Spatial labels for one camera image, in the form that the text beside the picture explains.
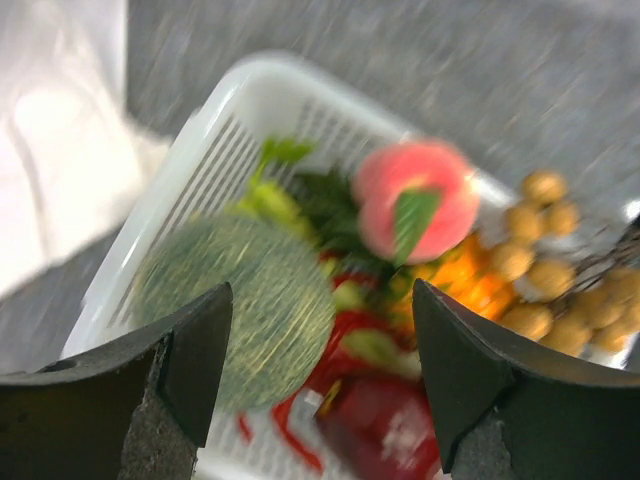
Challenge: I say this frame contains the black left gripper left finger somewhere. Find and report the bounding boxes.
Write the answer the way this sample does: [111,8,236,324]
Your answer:
[1,283,233,479]

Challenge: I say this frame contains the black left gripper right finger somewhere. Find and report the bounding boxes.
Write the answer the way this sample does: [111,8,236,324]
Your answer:
[413,280,639,479]

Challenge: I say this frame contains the green netted melon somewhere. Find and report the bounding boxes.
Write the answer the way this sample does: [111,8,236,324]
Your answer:
[131,214,336,413]

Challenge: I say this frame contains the brown longan bunch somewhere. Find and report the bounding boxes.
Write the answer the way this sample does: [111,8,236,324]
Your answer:
[480,170,639,368]

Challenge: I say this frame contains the orange horned melon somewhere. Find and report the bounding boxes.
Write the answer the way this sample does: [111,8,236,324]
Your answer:
[385,231,519,332]

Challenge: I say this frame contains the red toy lobster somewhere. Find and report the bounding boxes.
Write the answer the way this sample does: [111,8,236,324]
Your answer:
[270,252,395,475]

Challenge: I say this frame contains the white t-shirt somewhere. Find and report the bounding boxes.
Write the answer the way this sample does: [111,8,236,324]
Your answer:
[1,1,170,295]

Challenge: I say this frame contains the pink peach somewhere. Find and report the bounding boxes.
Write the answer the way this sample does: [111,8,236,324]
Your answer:
[350,140,479,266]

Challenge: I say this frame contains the green leafy vegetable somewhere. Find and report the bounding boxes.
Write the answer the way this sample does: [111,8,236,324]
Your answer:
[230,136,398,283]

